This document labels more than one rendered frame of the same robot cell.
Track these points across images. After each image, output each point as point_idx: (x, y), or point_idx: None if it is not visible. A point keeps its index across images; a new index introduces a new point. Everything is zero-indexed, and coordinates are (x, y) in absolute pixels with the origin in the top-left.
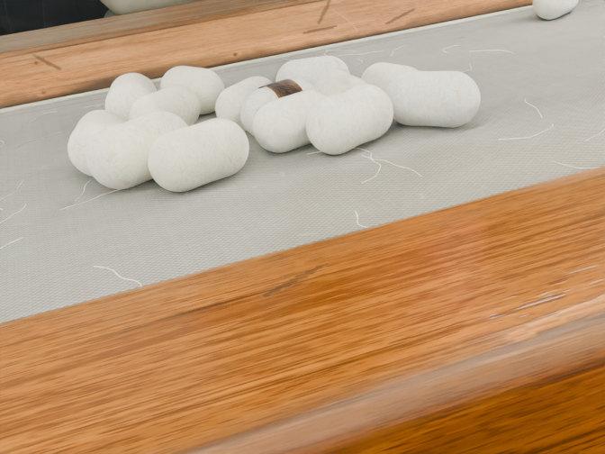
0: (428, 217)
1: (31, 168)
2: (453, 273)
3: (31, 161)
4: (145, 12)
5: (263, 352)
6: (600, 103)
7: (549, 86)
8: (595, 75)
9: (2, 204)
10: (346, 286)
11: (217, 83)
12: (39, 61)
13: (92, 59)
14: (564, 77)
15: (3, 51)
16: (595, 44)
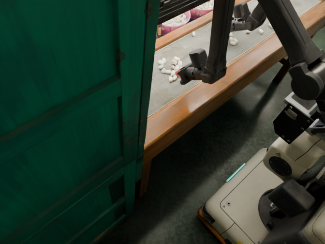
0: (205, 21)
1: (235, 36)
2: (203, 18)
3: (236, 37)
4: (259, 61)
5: (206, 16)
6: (204, 42)
7: (208, 45)
8: (205, 47)
9: (231, 32)
10: (206, 18)
11: (230, 41)
12: (254, 48)
13: (250, 50)
14: (207, 47)
15: (258, 47)
16: (207, 54)
